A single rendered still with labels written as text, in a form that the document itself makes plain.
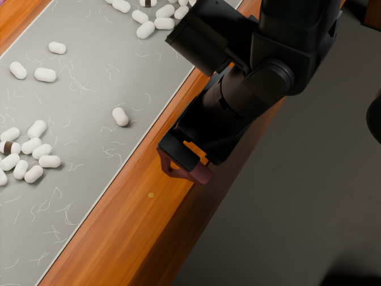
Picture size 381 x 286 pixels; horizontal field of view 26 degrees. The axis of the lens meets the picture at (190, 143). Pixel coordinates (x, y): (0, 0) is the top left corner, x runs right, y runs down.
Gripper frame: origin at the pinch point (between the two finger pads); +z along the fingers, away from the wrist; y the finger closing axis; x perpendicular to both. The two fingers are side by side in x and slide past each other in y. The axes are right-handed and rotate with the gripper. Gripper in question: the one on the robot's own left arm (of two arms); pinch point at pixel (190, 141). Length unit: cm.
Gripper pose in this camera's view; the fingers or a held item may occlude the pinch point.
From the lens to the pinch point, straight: 97.3
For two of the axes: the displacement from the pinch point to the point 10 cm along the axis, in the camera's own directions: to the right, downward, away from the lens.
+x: 7.7, 6.3, 1.0
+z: -3.9, 3.4, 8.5
